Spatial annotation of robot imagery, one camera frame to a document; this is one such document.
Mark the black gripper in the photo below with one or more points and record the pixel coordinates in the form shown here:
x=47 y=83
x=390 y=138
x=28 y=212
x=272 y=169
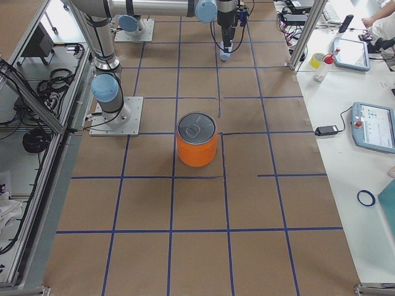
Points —
x=224 y=18

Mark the light blue plastic cup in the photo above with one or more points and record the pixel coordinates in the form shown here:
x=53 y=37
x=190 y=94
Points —
x=225 y=51

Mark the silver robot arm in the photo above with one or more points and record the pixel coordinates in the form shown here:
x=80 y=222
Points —
x=94 y=20
x=131 y=24

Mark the yellow tape roll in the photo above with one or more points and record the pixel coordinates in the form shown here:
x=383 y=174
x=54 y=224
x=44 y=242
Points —
x=316 y=60

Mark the white bottle red cap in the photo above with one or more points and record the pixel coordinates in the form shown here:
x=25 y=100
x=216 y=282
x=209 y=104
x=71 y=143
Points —
x=324 y=68

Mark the orange can with silver lid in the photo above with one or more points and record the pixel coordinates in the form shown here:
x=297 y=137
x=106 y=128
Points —
x=196 y=139

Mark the teach pendant far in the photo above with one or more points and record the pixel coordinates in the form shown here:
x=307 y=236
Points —
x=352 y=54

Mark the teach pendant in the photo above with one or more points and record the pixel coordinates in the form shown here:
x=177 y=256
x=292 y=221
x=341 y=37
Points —
x=372 y=127
x=352 y=54

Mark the black power adapter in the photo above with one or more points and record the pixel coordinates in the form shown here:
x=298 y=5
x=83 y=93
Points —
x=326 y=130

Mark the teach pendant near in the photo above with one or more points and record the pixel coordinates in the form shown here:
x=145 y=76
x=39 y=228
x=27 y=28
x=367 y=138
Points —
x=372 y=127

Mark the aluminium frame post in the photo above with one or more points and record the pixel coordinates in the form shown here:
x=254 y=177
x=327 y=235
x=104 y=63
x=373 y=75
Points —
x=309 y=26

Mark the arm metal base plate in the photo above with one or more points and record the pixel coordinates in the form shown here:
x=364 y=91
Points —
x=127 y=122
x=122 y=37

